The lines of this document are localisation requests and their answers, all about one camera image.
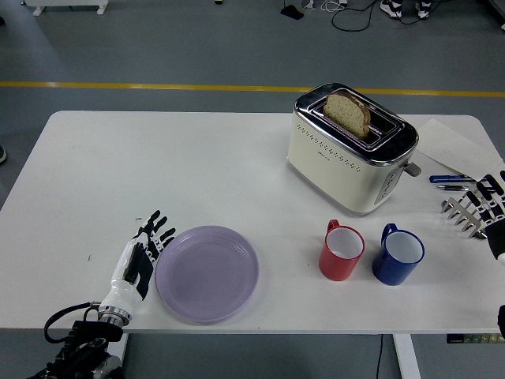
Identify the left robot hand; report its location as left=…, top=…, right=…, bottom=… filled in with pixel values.
left=98, top=210, right=178, bottom=316

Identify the white table leg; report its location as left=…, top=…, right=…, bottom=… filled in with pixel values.
left=392, top=334, right=421, bottom=379
left=113, top=333, right=129, bottom=379

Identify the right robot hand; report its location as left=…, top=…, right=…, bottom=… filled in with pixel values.
left=459, top=169, right=505, bottom=263

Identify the brown bread slice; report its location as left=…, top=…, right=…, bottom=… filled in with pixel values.
left=323, top=90, right=372, bottom=139

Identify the metal toast rack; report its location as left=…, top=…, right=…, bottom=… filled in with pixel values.
left=440, top=189, right=491, bottom=241

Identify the blue pen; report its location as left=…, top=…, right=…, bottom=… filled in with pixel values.
left=428, top=173, right=481, bottom=184

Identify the cream and chrome toaster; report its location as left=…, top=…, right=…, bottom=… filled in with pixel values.
left=286, top=82, right=422, bottom=217

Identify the white paper sheet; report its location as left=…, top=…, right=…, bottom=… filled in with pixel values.
left=416, top=118, right=505, bottom=183

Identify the black floor cable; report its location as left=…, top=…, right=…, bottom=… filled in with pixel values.
left=331, top=0, right=395, bottom=32

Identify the black pen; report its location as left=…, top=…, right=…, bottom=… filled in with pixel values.
left=433, top=183, right=473, bottom=193

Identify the table height control panel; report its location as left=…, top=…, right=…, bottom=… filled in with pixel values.
left=446, top=333, right=505, bottom=345

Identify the red enamel mug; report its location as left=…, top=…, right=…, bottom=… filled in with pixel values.
left=318, top=219, right=366, bottom=282

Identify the blue enamel mug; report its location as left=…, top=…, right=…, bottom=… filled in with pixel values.
left=372, top=223, right=426, bottom=287

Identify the purple plastic plate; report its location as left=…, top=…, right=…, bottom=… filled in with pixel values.
left=155, top=225, right=260, bottom=325

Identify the black foot pedal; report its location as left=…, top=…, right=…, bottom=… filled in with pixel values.
left=280, top=5, right=305, bottom=21

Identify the white furniture base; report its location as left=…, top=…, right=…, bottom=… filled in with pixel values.
left=24, top=0, right=110, bottom=17

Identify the black cable under table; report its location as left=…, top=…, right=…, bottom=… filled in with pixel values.
left=372, top=334, right=385, bottom=379

